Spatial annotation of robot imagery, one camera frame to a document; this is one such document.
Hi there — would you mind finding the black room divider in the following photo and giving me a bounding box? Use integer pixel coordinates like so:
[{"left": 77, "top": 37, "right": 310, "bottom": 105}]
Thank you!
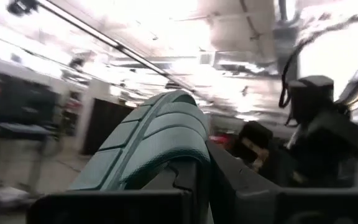
[{"left": 82, "top": 98, "right": 135, "bottom": 156}]

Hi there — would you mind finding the teal rubber slide sandal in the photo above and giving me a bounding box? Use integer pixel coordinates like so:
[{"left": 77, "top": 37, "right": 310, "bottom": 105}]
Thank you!
[{"left": 68, "top": 90, "right": 213, "bottom": 192}]

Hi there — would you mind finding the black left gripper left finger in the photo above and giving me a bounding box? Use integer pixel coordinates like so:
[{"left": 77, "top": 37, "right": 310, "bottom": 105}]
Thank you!
[{"left": 26, "top": 160, "right": 198, "bottom": 224}]

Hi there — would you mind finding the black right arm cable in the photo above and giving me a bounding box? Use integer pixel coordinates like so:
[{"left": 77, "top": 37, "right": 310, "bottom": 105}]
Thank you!
[{"left": 278, "top": 14, "right": 358, "bottom": 109}]

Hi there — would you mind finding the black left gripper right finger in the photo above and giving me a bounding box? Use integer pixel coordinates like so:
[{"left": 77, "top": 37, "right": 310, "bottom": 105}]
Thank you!
[{"left": 208, "top": 139, "right": 358, "bottom": 224}]

